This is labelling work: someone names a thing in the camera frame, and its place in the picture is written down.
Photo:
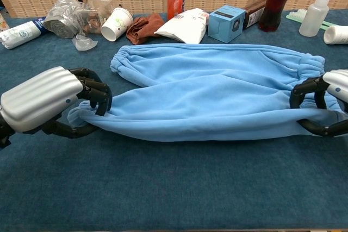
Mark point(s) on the dark brown box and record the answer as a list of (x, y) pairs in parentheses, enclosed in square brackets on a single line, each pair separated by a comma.
[(254, 13)]

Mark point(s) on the light blue cardboard box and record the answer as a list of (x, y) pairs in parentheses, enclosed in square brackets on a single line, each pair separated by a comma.
[(224, 25)]

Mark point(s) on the crumpled clear plastic bag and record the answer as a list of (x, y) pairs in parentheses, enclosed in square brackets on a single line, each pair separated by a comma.
[(62, 17)]

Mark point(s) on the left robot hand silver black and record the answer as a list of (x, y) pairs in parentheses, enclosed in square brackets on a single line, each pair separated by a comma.
[(38, 101)]

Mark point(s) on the white bottle blue cap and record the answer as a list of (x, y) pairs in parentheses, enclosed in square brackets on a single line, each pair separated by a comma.
[(19, 35)]

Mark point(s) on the white paper cup green print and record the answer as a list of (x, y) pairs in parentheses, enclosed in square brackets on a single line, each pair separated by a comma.
[(115, 24)]

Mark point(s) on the green tea bottle white cap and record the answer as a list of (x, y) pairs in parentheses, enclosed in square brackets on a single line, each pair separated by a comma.
[(2, 24)]

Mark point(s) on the white plastic pouch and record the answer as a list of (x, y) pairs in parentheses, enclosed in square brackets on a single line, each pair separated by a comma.
[(185, 27)]

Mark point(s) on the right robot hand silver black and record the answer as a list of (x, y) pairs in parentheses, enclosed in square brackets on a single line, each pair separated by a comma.
[(338, 88)]

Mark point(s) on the light blue fleece pants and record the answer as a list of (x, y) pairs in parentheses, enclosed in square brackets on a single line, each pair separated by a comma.
[(204, 93)]

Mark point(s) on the white spray bottle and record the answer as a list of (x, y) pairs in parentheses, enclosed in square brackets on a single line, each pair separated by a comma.
[(337, 35)]

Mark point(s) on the dark teal table mat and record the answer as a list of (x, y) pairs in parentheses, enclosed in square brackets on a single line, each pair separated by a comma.
[(163, 183)]

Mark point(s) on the crumpled clear plastic cup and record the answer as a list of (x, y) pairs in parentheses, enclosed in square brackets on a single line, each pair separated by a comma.
[(83, 42)]

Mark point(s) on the brown crumpled cloth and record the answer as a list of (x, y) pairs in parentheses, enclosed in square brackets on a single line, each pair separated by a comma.
[(144, 28)]

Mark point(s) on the translucent squeeze wash bottle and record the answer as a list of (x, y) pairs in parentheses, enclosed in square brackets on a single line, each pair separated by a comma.
[(312, 17)]

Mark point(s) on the clear plastic snack box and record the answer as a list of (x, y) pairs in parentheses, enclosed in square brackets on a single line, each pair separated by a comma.
[(95, 17)]

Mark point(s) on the cola bottle red cap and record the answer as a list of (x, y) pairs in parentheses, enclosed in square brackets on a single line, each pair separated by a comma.
[(273, 6)]

